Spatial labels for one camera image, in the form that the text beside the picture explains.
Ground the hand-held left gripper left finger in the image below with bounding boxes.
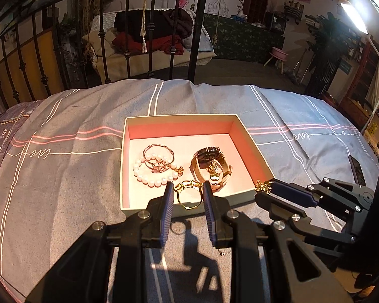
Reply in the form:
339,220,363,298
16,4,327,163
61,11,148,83
25,181,174,303

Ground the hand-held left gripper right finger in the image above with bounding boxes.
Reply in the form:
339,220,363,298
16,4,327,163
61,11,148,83
203,180,354,303

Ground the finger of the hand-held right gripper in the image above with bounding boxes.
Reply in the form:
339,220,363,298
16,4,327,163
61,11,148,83
254,192,359,258
264,178,375,216

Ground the gold bangle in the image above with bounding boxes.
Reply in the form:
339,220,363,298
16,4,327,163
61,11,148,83
174,180,209,210

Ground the gold charm earring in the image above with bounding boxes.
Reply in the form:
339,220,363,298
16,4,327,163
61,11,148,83
208,162,222,184
255,180,273,194

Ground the white pearl bracelet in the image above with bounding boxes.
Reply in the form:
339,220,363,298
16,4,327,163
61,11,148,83
133,155,185,188

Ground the gold wristwatch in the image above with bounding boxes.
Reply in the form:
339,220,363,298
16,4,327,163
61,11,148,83
189,147,233,192

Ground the thin silver bangle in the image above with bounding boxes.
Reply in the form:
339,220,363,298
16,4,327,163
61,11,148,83
142,144,175,173

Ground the cardboard box pink inside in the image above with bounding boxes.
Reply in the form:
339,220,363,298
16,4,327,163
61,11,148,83
120,114,275,218

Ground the blue grey plaid bedsheet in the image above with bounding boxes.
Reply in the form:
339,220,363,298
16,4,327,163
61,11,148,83
0,80,379,303

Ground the wooden cabinet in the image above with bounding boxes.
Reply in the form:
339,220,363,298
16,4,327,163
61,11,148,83
339,41,379,130

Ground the pink stool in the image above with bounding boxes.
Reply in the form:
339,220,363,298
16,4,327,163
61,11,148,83
264,47,288,74

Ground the dark potted plant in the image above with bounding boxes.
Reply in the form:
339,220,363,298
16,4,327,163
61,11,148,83
305,13,348,97

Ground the white wicker swing sofa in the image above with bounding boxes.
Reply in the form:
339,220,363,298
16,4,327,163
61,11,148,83
82,8,217,81

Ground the green patterned counter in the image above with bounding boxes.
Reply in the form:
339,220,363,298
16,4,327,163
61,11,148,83
204,14,285,64

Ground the red clothing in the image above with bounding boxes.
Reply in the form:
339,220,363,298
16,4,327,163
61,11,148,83
112,32,184,55

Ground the small black screen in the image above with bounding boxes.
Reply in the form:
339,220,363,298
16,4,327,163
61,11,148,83
265,12,286,34

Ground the white floor lamp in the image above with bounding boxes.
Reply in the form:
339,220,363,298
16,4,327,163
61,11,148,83
339,2,379,133

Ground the black clothing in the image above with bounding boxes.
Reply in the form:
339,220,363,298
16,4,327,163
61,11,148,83
114,9,194,40

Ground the beige tassel rope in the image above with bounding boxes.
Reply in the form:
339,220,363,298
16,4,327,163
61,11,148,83
140,0,150,54

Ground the swing rope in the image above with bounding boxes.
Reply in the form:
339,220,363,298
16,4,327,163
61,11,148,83
213,0,225,50

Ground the black iron bed frame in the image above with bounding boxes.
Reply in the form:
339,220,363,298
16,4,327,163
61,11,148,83
0,0,206,114

